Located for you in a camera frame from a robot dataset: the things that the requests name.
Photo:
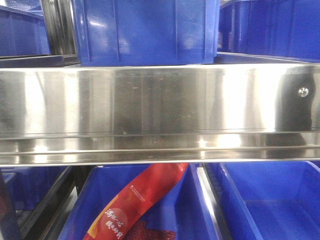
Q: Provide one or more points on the blue bin on lower shelf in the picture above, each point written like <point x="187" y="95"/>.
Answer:
<point x="161" y="201"/>

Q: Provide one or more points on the blue bin lower right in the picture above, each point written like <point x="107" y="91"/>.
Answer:
<point x="268" y="200"/>

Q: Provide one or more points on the blue crate upper centre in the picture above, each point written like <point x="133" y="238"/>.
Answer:
<point x="146" y="32"/>

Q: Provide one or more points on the red snack package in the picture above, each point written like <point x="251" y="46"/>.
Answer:
<point x="134" y="200"/>

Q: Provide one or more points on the blue crate upper right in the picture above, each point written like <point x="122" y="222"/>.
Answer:
<point x="277" y="28"/>

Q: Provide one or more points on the blue crate on left shelf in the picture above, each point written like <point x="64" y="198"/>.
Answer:
<point x="22" y="33"/>

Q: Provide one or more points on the stainless steel rack frame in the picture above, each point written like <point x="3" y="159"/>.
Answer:
<point x="245" y="108"/>

